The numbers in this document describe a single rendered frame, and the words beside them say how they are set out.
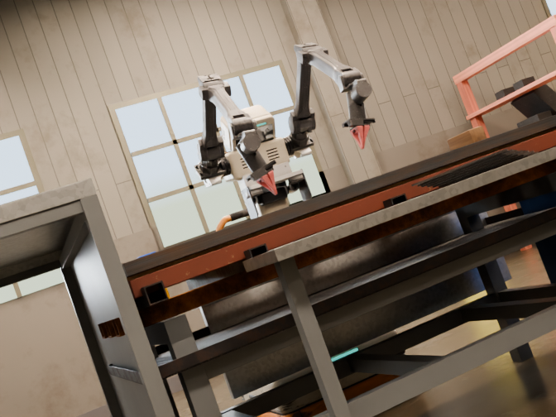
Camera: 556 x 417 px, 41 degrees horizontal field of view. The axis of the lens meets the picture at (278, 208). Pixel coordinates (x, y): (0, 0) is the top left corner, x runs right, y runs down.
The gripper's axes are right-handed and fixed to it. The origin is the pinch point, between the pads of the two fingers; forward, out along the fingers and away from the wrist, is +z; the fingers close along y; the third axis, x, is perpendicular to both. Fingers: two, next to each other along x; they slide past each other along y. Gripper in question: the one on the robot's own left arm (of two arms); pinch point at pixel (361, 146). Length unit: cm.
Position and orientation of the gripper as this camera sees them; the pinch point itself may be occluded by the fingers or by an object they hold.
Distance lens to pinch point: 260.4
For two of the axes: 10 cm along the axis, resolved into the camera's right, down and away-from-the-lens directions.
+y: 9.4, -0.6, 3.3
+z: 1.2, 9.8, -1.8
